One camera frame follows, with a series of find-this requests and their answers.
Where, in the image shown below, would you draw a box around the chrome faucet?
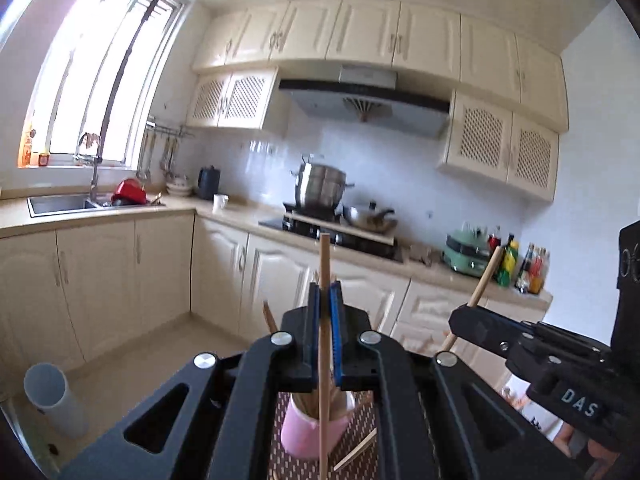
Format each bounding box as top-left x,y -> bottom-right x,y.
75,132 -> 106,203

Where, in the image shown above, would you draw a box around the hanging utensil rail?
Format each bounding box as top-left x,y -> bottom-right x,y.
136,117 -> 196,183

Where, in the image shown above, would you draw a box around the cream lattice door cabinet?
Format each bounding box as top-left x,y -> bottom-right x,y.
186,67 -> 279,131
439,90 -> 560,202

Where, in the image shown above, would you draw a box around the cream upper cabinets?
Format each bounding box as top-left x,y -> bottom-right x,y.
192,0 -> 570,133

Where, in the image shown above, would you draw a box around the orange bottle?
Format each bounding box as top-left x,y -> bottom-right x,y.
19,127 -> 35,168

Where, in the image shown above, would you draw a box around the black gas stove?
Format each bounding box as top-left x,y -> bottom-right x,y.
259,202 -> 403,263

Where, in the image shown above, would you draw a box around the red pot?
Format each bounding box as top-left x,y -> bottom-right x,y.
111,178 -> 148,207

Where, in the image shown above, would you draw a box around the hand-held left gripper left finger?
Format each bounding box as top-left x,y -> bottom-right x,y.
57,283 -> 321,480

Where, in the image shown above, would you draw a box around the pink cup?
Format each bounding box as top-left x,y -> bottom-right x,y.
280,392 -> 357,461

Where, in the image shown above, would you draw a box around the green countertop appliance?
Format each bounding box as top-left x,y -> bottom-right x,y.
442,230 -> 493,278

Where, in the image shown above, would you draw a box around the steel stockpot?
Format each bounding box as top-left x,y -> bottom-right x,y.
290,155 -> 356,211

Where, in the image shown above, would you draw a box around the beige kitchen countertop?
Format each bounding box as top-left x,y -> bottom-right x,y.
0,192 -> 553,311

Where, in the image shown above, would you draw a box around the row of condiment bottles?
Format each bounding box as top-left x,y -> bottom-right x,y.
487,226 -> 552,295

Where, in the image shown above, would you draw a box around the wooden chopstick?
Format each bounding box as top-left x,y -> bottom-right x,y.
332,428 -> 378,471
438,246 -> 503,354
317,232 -> 332,480

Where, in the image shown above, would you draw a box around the steel wok with lid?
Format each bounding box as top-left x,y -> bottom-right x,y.
342,201 -> 401,233

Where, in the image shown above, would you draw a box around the kitchen window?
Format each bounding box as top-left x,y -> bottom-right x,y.
20,0 -> 186,171

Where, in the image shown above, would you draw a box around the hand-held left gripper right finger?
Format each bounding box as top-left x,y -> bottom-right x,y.
330,282 -> 586,480

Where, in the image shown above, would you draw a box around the grey range hood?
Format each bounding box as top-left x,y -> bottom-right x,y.
278,66 -> 451,139

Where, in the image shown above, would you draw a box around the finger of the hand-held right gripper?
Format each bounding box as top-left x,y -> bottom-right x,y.
520,321 -> 616,361
448,305 -> 561,391

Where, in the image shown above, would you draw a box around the stainless steel sink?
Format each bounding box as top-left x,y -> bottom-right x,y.
27,194 -> 103,218

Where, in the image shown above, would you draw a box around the brown dotted tablecloth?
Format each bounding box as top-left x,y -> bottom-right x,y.
270,400 -> 382,480

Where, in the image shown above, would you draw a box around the dark blue kettle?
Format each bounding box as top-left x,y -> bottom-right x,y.
196,165 -> 222,201

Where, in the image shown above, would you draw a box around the cream base cabinets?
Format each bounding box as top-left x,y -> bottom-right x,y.
0,212 -> 551,401

